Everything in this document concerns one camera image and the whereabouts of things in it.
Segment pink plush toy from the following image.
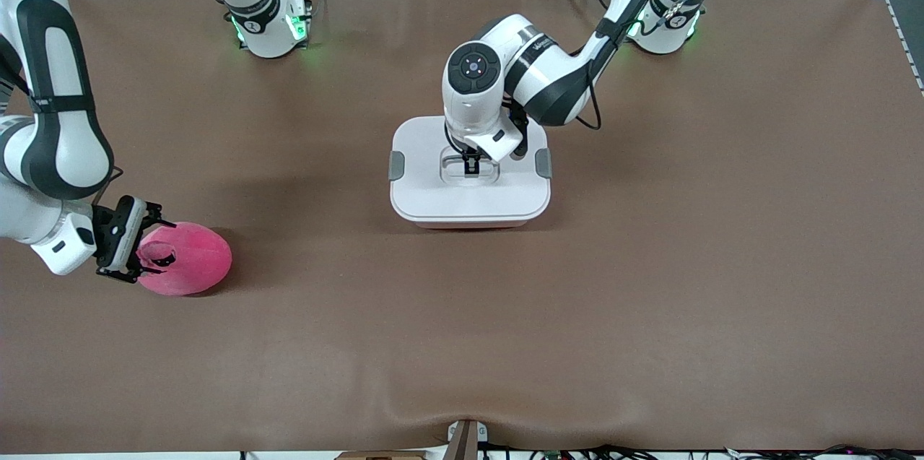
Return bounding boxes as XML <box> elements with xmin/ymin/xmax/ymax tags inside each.
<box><xmin>136</xmin><ymin>222</ymin><xmax>233</xmax><ymax>297</ymax></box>

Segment pink plastic storage box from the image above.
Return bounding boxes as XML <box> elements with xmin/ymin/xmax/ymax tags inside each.
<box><xmin>404</xmin><ymin>218</ymin><xmax>539</xmax><ymax>230</ymax></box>

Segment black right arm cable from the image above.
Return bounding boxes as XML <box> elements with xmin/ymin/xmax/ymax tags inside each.
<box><xmin>90</xmin><ymin>165</ymin><xmax>125</xmax><ymax>204</ymax></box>

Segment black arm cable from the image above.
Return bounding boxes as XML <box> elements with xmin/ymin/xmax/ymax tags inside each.
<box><xmin>574</xmin><ymin>41</ymin><xmax>603</xmax><ymax>131</ymax></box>
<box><xmin>90</xmin><ymin>165</ymin><xmax>125</xmax><ymax>204</ymax></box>

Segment white box lid grey clips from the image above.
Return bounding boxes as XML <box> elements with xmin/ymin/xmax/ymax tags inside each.
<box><xmin>388</xmin><ymin>116</ymin><xmax>553</xmax><ymax>224</ymax></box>

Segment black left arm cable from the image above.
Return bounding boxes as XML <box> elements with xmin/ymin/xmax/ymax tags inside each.
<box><xmin>574</xmin><ymin>41</ymin><xmax>603</xmax><ymax>131</ymax></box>

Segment brown table mat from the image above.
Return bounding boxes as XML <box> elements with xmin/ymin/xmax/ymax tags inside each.
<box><xmin>0</xmin><ymin>0</ymin><xmax>924</xmax><ymax>455</ymax></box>

